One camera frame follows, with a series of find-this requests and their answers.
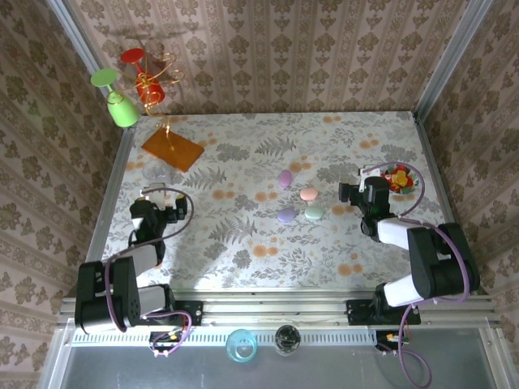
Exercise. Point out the dark clear glass cup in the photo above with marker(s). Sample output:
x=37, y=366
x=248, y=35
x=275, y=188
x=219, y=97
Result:
x=287, y=340

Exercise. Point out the lilac pink earbud case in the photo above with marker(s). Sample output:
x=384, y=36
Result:
x=286, y=178

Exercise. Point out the patterned ceramic candy bowl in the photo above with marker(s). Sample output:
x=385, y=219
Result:
x=414, y=184

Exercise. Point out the yellow wrapped candy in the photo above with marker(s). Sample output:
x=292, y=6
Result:
x=400, y=176

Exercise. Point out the aluminium frame post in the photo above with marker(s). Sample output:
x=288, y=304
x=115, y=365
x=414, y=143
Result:
x=75, y=34
x=454, y=52

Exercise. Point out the red plastic goblet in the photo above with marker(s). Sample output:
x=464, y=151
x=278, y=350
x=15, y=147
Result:
x=151, y=93

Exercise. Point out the mint green earbud case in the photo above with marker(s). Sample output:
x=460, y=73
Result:
x=314, y=212

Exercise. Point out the salmon pink earbud case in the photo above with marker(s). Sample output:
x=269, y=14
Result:
x=309, y=194

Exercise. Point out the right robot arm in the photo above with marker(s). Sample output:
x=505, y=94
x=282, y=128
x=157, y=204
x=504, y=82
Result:
x=438, y=259

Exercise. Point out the aluminium table side rail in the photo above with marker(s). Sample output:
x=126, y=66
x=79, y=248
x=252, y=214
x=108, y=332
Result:
x=101, y=219
x=446, y=202

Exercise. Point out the green wrapped candy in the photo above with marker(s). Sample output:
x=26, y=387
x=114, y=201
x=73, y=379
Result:
x=407, y=186

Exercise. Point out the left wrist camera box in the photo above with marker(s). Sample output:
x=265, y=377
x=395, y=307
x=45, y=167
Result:
x=156, y=194

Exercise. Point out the teal glass cup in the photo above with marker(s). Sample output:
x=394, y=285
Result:
x=241, y=346

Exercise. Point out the green plastic goblet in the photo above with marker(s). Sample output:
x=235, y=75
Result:
x=123, y=113

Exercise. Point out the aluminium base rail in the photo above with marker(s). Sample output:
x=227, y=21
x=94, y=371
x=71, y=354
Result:
x=275, y=308

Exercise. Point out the black connector block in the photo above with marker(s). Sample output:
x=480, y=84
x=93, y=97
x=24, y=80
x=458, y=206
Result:
x=166, y=339
x=389, y=339

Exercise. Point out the clear drinking glass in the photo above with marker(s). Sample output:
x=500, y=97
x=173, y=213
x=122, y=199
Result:
x=156, y=172

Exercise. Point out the purple earbud case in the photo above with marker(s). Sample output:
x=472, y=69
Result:
x=286, y=215

